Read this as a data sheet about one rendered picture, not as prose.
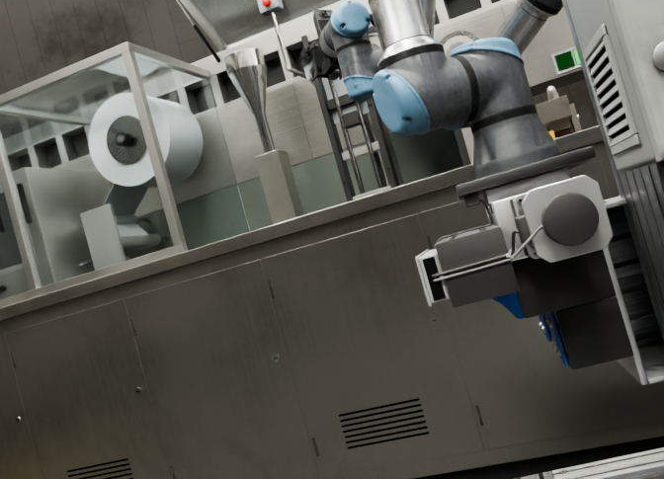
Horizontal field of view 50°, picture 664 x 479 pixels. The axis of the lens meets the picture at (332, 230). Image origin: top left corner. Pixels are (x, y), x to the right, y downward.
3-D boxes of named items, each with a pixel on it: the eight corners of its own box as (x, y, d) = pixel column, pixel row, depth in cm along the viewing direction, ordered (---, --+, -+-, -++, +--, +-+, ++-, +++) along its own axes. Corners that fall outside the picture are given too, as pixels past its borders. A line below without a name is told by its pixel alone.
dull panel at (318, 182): (11, 315, 314) (-3, 263, 315) (17, 314, 318) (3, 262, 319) (513, 165, 246) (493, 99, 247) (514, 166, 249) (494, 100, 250)
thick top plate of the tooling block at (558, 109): (517, 131, 209) (511, 112, 210) (524, 141, 247) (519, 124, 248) (572, 115, 204) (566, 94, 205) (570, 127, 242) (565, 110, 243)
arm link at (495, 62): (549, 100, 121) (527, 24, 122) (480, 117, 118) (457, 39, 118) (515, 118, 133) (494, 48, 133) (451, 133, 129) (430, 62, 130)
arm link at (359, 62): (405, 84, 146) (390, 34, 147) (355, 95, 143) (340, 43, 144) (392, 96, 154) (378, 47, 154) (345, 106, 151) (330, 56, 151)
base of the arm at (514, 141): (567, 153, 116) (549, 96, 117) (476, 180, 119) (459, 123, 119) (555, 161, 131) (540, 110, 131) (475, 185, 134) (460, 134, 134)
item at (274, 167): (265, 234, 244) (221, 75, 246) (281, 232, 257) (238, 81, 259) (302, 223, 239) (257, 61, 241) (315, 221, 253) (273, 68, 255)
